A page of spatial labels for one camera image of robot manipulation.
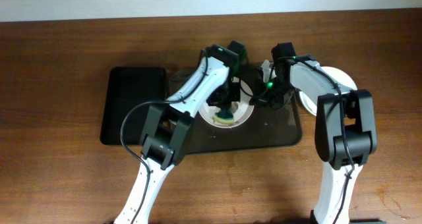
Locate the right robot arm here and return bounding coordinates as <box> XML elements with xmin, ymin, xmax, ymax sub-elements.
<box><xmin>249</xmin><ymin>42</ymin><xmax>377</xmax><ymax>224</ymax></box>

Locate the white plate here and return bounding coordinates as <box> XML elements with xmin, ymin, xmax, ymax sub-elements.
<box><xmin>298</xmin><ymin>67</ymin><xmax>357</xmax><ymax>117</ymax></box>
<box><xmin>198</xmin><ymin>90</ymin><xmax>254</xmax><ymax>128</ymax></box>

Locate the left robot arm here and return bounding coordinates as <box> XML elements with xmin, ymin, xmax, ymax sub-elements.
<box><xmin>114</xmin><ymin>41</ymin><xmax>247</xmax><ymax>223</ymax></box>

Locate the black small tray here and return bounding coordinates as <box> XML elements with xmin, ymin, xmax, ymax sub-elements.
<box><xmin>100</xmin><ymin>67</ymin><xmax>166</xmax><ymax>146</ymax></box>

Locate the white plate top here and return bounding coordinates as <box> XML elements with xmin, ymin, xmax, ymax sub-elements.
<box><xmin>198</xmin><ymin>90</ymin><xmax>254</xmax><ymax>128</ymax></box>

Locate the dark brown large tray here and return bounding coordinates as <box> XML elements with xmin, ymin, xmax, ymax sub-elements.
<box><xmin>185</xmin><ymin>63</ymin><xmax>302</xmax><ymax>154</ymax></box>

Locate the green yellow sponge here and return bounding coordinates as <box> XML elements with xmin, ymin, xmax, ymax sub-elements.
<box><xmin>212</xmin><ymin>109</ymin><xmax>234</xmax><ymax>125</ymax></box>

